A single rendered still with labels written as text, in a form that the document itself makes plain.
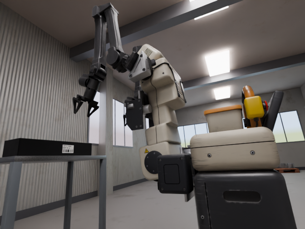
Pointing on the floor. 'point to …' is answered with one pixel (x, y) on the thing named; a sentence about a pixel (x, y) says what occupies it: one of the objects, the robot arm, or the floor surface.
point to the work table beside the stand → (12, 175)
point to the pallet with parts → (287, 168)
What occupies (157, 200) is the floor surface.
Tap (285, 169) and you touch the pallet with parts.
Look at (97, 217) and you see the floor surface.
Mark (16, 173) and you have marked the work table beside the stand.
